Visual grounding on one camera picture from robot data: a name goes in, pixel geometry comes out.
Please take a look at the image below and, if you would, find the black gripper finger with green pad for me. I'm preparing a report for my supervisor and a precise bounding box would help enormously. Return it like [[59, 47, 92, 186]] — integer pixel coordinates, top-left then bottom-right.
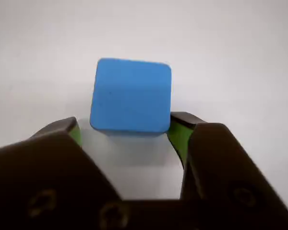
[[168, 112, 288, 230], [0, 116, 135, 230]]

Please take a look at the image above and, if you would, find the blue cube block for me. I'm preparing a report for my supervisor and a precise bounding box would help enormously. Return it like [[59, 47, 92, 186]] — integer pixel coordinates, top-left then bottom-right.
[[89, 57, 173, 137]]

